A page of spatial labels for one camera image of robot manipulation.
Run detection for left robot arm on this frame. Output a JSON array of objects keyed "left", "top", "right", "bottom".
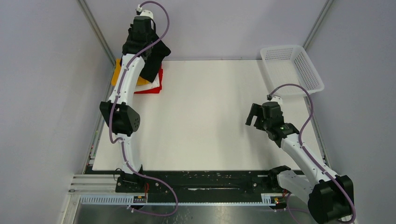
[{"left": 99, "top": 15, "right": 161, "bottom": 192}]

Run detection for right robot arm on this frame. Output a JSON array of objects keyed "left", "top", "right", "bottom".
[{"left": 246, "top": 101, "right": 356, "bottom": 224}]

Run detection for folded red t shirt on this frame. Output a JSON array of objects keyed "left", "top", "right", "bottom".
[{"left": 134, "top": 67, "right": 163, "bottom": 94}]

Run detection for folded orange t shirt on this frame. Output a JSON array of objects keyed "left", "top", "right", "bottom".
[{"left": 111, "top": 59, "right": 150, "bottom": 86}]

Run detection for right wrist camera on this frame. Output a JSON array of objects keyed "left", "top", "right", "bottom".
[{"left": 267, "top": 95, "right": 283, "bottom": 105}]

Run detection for right aluminium frame post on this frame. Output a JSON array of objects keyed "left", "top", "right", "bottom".
[{"left": 302, "top": 0, "right": 334, "bottom": 50}]

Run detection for right controller box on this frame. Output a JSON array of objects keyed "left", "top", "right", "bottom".
[{"left": 271, "top": 196, "right": 284, "bottom": 205}]

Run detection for left aluminium frame post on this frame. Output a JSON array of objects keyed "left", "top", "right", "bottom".
[{"left": 77, "top": 0, "right": 116, "bottom": 66}]

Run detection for white plastic basket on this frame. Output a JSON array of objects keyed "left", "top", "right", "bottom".
[{"left": 260, "top": 45, "right": 325, "bottom": 94}]

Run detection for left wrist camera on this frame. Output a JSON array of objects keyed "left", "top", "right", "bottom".
[{"left": 136, "top": 9, "right": 154, "bottom": 19}]

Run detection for folded white t shirt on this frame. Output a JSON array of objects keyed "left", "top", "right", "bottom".
[{"left": 135, "top": 73, "right": 160, "bottom": 92}]

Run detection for slotted cable duct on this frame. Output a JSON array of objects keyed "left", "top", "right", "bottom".
[{"left": 79, "top": 194, "right": 276, "bottom": 206}]

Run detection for black t shirt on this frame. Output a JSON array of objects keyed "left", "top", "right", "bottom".
[{"left": 140, "top": 40, "right": 171, "bottom": 83}]

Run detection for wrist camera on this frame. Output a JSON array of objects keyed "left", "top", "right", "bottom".
[
  {"left": 136, "top": 9, "right": 154, "bottom": 19},
  {"left": 267, "top": 95, "right": 283, "bottom": 105}
]

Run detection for aluminium frame post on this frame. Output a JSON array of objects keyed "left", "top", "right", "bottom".
[
  {"left": 302, "top": 0, "right": 334, "bottom": 50},
  {"left": 77, "top": 0, "right": 116, "bottom": 66}
]

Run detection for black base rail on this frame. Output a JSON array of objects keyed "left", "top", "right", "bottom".
[{"left": 86, "top": 168, "right": 285, "bottom": 202}]

